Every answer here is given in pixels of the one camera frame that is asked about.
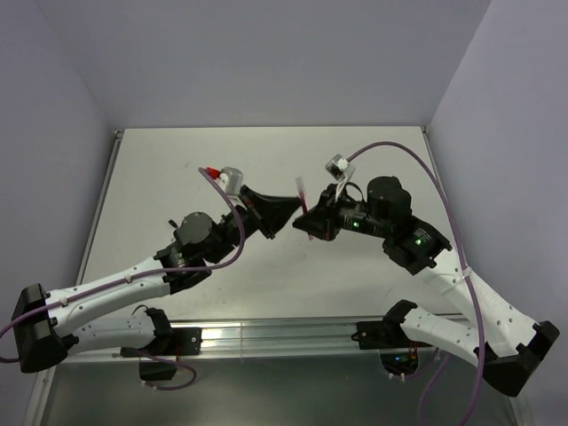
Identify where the aluminium rail frame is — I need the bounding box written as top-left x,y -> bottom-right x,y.
42,310 -> 507,360

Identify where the purple cable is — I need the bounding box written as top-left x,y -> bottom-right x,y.
346,140 -> 486,426
0,166 -> 249,367

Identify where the clear pen cap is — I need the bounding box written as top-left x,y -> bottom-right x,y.
295,177 -> 305,197

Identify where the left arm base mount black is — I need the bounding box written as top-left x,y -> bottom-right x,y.
119,327 -> 201,390

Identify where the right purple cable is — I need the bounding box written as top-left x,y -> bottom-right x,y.
346,140 -> 486,426

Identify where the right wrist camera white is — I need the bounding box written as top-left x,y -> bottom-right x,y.
325,154 -> 356,184

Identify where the red pen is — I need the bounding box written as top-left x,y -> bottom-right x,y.
298,187 -> 313,241

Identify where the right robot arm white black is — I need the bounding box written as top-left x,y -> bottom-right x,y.
293,177 -> 560,397

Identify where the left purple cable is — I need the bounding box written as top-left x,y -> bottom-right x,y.
0,166 -> 249,367

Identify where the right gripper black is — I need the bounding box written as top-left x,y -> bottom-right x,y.
294,180 -> 391,238

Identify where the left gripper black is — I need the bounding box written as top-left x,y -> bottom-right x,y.
209,188 -> 304,267

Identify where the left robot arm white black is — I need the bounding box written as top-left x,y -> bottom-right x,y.
8,185 -> 302,374

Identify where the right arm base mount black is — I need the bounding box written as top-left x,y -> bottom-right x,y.
351,320 -> 419,378

